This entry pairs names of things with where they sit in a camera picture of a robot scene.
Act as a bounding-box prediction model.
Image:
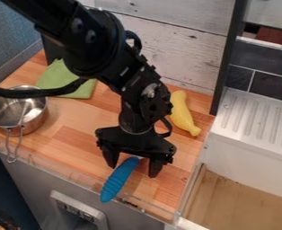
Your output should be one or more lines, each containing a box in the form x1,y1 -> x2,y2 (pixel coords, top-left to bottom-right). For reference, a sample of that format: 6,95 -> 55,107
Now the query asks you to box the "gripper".
93,125 -> 179,179

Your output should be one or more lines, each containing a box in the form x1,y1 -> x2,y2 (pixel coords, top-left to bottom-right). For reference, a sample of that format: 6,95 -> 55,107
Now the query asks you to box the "yellow toy banana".
168,90 -> 203,137

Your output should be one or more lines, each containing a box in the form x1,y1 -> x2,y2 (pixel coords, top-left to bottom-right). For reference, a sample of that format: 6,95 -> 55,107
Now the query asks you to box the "green cloth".
34,57 -> 100,100

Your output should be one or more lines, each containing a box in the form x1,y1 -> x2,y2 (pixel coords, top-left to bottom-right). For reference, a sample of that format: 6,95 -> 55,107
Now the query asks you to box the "toy sink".
200,86 -> 282,202

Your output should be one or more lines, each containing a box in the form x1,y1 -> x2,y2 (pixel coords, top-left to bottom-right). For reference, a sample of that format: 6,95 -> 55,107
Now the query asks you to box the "silver pot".
0,84 -> 50,164

